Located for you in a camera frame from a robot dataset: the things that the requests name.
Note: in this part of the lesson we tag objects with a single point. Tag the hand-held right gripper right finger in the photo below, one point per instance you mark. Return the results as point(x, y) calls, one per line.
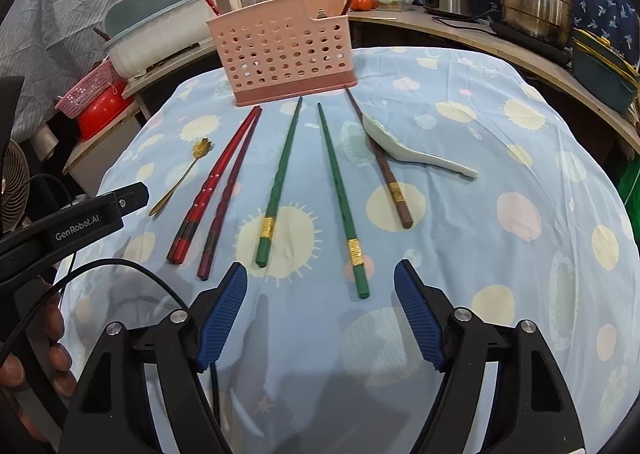
point(420, 319)

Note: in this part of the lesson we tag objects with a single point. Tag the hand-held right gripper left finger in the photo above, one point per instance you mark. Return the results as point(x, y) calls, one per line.
point(222, 319)

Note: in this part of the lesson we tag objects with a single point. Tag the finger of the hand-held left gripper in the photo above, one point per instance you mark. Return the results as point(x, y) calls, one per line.
point(132, 194)

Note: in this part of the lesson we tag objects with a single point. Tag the small gold spoon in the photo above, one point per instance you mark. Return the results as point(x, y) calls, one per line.
point(201, 147)

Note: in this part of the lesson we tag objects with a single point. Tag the green chopstick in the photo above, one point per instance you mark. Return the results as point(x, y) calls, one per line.
point(280, 174)
point(340, 194)

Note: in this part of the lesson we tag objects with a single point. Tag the white ceramic spoon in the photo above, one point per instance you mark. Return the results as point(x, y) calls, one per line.
point(380, 132)

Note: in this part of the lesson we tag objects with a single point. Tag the pink perforated utensil holder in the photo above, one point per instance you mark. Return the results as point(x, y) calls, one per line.
point(280, 54)

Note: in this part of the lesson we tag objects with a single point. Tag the person's left hand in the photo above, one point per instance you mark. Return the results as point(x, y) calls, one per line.
point(59, 359)

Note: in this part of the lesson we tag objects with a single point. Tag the low wooden stand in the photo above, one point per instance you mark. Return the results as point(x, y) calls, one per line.
point(100, 159)

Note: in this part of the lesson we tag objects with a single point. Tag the small desk fan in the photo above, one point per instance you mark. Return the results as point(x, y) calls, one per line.
point(12, 179)

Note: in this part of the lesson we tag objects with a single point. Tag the red plastic basin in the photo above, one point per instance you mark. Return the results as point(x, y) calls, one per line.
point(102, 114)

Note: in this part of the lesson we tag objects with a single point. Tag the blue dotted tablecloth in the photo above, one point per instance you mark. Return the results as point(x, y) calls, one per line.
point(500, 284)

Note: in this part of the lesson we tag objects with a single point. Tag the pink plastic basket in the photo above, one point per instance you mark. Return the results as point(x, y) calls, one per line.
point(82, 89)

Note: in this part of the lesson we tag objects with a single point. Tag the grey wooden shelf cabinet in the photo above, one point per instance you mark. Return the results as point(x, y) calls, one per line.
point(165, 69)

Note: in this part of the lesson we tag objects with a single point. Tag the blue white dish drainer box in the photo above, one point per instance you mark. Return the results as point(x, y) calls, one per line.
point(150, 34)

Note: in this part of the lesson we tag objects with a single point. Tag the dark wooden chopstick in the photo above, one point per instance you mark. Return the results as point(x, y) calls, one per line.
point(101, 34)

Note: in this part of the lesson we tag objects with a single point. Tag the grey striped cloth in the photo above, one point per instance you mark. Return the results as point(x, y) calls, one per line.
point(60, 34)

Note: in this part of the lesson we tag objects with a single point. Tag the corner counter cabinet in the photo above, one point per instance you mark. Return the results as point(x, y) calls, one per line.
point(500, 42)

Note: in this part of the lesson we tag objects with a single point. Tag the black induction cooker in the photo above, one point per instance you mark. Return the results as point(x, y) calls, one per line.
point(530, 47)

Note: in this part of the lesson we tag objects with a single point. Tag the red tomato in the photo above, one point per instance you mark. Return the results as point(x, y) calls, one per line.
point(365, 3)

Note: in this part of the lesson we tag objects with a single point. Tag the stacked yellow green bowls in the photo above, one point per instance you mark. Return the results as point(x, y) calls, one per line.
point(600, 77)

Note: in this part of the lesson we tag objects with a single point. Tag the clear food container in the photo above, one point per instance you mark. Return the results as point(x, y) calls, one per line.
point(395, 3)

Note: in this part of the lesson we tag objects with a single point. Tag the yellow bowl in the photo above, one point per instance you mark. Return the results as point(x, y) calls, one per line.
point(602, 47)

